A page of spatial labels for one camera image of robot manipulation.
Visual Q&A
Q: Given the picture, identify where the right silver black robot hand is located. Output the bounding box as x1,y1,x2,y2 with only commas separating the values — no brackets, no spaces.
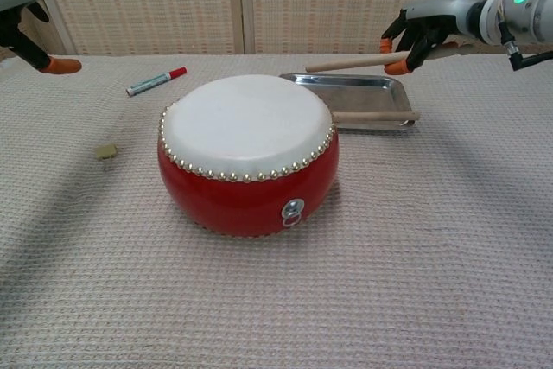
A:
380,0,487,75

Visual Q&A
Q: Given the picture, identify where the wooden drumstick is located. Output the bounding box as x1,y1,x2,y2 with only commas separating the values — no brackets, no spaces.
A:
305,51,410,74
331,111,422,125

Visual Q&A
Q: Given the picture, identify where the red drum with white skin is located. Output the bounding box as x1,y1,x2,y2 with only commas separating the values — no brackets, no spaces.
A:
156,74,340,240

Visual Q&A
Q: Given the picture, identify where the rectangular stainless steel tray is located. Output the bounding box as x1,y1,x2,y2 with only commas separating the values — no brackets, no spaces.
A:
279,73,416,130

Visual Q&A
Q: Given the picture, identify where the marker pen with red cap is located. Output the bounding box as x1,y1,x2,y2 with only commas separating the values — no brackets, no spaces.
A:
125,66,188,97

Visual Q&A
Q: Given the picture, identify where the yellow binder clip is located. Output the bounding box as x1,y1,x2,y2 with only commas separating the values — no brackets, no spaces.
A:
94,142,118,173

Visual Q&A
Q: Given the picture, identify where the beige woven tablecloth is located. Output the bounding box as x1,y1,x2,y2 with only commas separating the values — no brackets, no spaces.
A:
0,53,553,369

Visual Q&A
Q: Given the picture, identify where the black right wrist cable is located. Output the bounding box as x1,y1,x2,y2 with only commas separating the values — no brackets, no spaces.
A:
499,22,553,72

